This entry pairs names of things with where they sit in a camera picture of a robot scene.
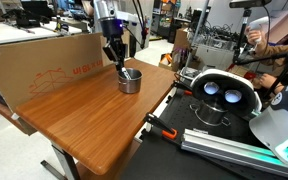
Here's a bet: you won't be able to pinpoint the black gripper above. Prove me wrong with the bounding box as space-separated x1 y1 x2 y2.
99 17 128 72

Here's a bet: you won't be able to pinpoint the black and white marker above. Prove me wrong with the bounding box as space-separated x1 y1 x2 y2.
121 67 133 81

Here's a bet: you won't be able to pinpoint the white VR controller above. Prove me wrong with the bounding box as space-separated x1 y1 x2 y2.
248 16 272 45

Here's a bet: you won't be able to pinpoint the person left forearm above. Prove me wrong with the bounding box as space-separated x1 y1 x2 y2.
272 83 287 97

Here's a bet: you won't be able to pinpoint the person right forearm brown sleeve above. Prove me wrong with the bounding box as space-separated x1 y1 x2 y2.
258 35 288 75

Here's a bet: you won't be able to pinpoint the silver steel cup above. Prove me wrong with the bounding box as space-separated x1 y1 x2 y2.
117 67 144 95

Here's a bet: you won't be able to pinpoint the person right hand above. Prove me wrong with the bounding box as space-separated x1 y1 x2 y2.
245 27 264 46

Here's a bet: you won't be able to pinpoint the person left hand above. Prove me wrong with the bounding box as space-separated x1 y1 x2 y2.
258 73 279 91

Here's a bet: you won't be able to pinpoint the black orange bar clamp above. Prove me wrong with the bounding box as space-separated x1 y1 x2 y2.
172 79 194 97
143 112 179 141

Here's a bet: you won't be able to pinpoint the small brown cardboard box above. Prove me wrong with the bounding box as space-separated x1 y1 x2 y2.
173 27 192 51

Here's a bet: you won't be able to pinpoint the slanted metal pole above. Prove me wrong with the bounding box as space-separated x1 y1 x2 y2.
183 0 212 71

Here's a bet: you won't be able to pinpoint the large cardboard box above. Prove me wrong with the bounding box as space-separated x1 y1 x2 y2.
0 32 104 113

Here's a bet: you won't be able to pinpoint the grey equipment box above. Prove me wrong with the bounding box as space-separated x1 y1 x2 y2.
195 42 235 71

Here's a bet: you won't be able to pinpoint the white work table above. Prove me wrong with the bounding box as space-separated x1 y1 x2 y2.
0 20 84 48

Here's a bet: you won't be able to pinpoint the black equipment on white table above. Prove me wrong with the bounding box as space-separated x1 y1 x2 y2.
1 7 42 30

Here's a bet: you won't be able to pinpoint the white VR headset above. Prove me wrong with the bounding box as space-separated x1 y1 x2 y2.
189 68 263 118

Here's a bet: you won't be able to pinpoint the tan cardboard sheets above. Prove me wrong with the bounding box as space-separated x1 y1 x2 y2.
248 9 288 45

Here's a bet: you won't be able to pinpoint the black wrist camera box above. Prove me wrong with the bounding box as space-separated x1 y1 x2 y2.
102 43 115 63

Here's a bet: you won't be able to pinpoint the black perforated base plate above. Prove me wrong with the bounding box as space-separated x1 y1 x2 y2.
119 84 288 180

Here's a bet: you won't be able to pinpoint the steel pot with handles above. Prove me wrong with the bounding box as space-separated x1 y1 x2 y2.
189 101 233 128

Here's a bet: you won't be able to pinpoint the metal table leg frame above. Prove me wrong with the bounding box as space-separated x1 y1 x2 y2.
39 142 82 180

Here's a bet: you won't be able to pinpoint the black camera stand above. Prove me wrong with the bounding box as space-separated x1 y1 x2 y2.
232 7 288 101

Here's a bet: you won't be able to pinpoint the aluminium extrusion rail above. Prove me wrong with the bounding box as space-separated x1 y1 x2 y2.
180 128 288 180

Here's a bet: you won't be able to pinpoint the black stereo camera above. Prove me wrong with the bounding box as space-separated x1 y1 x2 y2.
229 0 273 10

